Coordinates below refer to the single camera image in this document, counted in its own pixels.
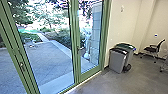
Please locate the grey indoor trash bin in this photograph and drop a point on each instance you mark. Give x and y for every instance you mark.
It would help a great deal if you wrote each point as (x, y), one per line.
(117, 60)

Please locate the green framed glass wall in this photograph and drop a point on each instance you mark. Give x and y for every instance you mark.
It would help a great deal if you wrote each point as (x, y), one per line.
(20, 56)

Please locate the green framed glass door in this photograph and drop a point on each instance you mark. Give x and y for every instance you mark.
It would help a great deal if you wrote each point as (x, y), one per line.
(75, 43)

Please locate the black rolling stool chair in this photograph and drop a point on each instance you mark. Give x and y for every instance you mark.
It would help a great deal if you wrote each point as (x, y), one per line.
(152, 49)

